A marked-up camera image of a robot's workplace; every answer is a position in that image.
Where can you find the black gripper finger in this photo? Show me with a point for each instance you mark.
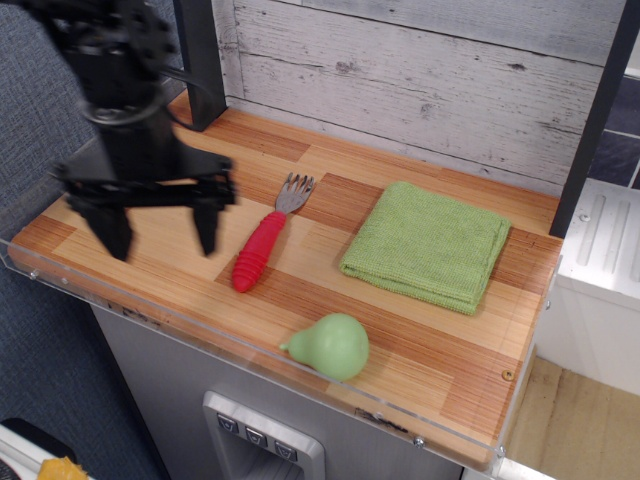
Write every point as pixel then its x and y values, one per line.
pixel 205 216
pixel 111 226

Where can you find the red handled metal fork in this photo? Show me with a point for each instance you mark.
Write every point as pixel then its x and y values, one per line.
pixel 254 256

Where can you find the yellow object at corner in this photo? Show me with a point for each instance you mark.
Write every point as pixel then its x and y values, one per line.
pixel 61 469

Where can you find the grey toy fridge cabinet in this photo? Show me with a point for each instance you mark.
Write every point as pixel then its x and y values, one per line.
pixel 212 419

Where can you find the green toy pear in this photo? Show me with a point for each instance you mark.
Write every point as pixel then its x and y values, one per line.
pixel 337 346

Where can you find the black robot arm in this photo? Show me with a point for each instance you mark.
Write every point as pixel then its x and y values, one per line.
pixel 117 50

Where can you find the left dark grey post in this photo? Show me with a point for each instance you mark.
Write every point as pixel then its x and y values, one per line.
pixel 200 54

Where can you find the dark grey post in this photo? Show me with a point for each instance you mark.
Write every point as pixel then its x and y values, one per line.
pixel 605 96
pixel 200 54

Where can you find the folded green cloth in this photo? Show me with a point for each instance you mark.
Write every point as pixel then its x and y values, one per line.
pixel 428 247

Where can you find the white toy sink unit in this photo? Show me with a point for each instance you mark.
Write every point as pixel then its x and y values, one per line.
pixel 590 323

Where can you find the right dark grey post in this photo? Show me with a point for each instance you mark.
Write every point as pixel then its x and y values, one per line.
pixel 605 96

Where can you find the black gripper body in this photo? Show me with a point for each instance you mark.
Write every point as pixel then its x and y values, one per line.
pixel 139 162

